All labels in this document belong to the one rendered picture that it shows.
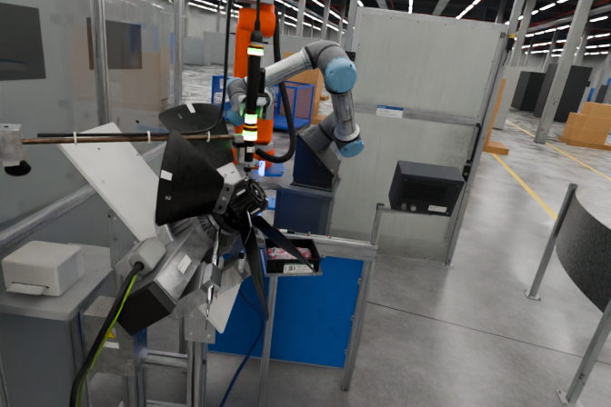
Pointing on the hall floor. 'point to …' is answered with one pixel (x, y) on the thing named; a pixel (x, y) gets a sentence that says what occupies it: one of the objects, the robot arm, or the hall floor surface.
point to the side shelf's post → (75, 342)
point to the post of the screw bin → (266, 341)
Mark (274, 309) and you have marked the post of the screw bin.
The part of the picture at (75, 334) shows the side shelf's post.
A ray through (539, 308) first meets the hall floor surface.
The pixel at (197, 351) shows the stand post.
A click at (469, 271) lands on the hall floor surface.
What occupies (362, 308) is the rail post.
